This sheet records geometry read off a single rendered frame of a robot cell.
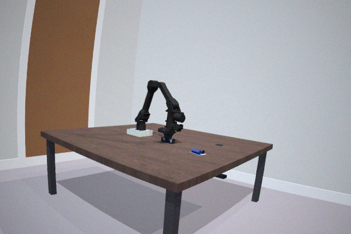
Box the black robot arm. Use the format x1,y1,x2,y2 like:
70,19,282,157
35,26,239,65
135,80,185,132

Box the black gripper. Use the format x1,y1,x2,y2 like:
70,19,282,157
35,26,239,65
158,119,176,142

